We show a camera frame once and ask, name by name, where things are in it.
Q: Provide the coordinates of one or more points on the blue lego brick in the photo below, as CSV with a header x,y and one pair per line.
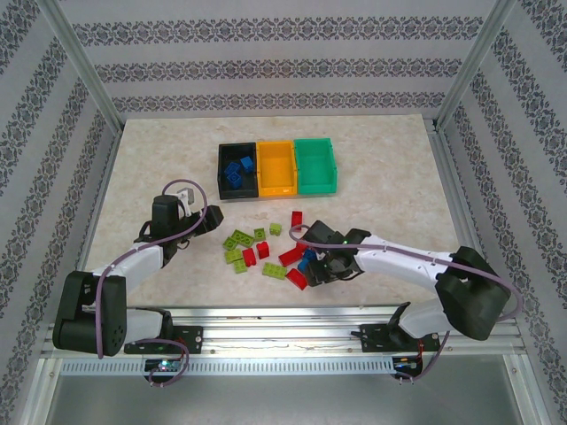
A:
x,y
308,255
235,179
246,164
230,168
304,266

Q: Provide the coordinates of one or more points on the large red lego brick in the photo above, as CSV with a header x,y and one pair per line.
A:
x,y
290,256

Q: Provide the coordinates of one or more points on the small lime green lego brick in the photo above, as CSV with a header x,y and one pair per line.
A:
x,y
239,266
275,229
259,234
233,256

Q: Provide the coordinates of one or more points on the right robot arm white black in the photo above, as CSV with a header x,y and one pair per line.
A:
x,y
398,257

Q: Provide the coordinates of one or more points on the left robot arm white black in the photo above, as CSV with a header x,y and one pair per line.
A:
x,y
137,261

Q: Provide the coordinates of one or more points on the black plastic bin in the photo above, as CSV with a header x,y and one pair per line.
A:
x,y
221,190

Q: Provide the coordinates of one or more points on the green plastic bin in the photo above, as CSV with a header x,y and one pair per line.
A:
x,y
315,166

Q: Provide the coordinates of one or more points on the yellow plastic bin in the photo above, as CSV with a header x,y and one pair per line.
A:
x,y
277,164

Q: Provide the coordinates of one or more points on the right controller board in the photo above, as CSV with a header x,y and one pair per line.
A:
x,y
405,363

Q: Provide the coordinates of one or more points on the grey metal bottom panel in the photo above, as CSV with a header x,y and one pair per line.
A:
x,y
283,403

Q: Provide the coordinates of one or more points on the left controller board green light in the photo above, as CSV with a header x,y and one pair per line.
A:
x,y
164,365

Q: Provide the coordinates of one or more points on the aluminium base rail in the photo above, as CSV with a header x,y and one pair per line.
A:
x,y
283,336

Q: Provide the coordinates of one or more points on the aluminium side rail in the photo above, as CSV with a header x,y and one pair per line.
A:
x,y
454,177
104,177

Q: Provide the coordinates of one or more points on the aluminium frame post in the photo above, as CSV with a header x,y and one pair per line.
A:
x,y
473,66
87,66

